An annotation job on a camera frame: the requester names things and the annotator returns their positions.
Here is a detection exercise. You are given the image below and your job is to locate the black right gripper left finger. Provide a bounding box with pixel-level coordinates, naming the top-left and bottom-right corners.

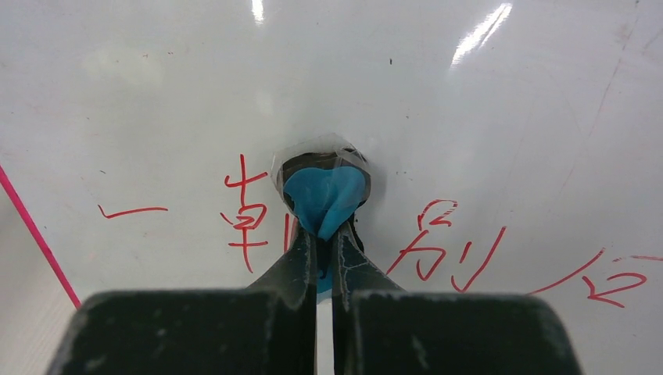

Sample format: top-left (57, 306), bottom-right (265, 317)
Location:
top-left (48, 229), bottom-right (317, 374)

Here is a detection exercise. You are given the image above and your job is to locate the blue black whiteboard eraser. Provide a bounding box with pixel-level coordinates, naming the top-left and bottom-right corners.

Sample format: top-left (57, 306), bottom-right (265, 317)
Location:
top-left (271, 134), bottom-right (371, 302)

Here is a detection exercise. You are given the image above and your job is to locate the pink framed whiteboard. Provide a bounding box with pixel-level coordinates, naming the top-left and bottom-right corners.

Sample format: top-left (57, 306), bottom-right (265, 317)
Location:
top-left (1, 1), bottom-right (662, 374)

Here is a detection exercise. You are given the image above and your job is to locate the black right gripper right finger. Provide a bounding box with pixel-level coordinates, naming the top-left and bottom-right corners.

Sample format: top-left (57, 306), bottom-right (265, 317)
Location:
top-left (331, 222), bottom-right (582, 374)

